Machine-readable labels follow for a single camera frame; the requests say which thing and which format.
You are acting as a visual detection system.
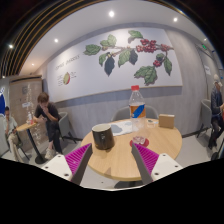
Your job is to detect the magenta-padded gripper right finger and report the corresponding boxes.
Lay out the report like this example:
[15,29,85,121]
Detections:
[130,142,184,186]

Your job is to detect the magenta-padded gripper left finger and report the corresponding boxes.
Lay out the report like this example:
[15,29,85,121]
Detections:
[41,143,94,186]

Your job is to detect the clear red-capped drink bottle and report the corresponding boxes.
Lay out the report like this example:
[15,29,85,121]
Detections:
[128,85,148,145]

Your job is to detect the flat round red coaster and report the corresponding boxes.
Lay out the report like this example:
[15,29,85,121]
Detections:
[129,137,150,148]

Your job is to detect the black mug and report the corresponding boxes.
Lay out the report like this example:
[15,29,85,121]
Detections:
[91,123,116,151]

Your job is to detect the white paper sheet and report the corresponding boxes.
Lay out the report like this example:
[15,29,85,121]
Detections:
[109,119,134,137]

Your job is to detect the small brown cardboard box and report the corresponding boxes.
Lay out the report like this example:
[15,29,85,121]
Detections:
[158,113,176,130]

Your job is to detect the person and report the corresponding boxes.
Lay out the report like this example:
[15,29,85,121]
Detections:
[208,73,224,150]
[2,105,26,163]
[33,92,64,160]

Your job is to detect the small round wooden table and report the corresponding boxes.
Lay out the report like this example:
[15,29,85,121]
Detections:
[15,122,48,165]

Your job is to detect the white notice sheet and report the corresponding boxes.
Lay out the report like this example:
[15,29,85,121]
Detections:
[203,64,212,76]

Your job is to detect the round ceiling spotlights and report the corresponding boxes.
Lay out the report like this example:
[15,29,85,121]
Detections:
[8,9,179,67]

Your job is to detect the coffee plant wall mural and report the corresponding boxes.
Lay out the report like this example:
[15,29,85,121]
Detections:
[46,27,184,103]

